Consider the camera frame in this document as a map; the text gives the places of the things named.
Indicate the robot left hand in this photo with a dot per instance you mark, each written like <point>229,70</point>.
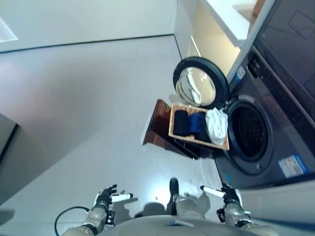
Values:
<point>107,194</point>

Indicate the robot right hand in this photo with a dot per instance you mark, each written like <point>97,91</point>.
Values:
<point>227,194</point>

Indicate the robot right silver arm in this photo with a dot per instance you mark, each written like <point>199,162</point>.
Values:
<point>238,216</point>

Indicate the robot left silver arm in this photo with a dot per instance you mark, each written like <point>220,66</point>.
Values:
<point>89,221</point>

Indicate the grey front-load washing machine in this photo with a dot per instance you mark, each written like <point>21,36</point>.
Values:
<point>268,137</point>

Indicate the round washing machine door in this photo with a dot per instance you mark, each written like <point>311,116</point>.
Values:
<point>199,81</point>

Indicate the robot torso and legs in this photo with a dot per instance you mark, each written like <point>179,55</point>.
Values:
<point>172,221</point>

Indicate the white crumpled garment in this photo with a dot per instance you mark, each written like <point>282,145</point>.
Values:
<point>216,125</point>

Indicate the woven wicker laundry basket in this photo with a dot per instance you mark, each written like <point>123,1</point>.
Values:
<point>182,137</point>

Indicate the blue folded garment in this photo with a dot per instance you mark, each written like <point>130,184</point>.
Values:
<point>197,123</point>

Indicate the black folded garment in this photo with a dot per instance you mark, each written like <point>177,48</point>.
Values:
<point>180,124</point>

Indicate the brown wooden stool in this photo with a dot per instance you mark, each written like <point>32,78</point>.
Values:
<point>160,127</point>

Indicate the dark grey furniture edge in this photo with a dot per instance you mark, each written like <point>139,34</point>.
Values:
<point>6,140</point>

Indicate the white cabinet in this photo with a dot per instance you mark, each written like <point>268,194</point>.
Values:
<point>211,32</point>

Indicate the dark grey dryer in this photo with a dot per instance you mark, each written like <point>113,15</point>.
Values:
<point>288,37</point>

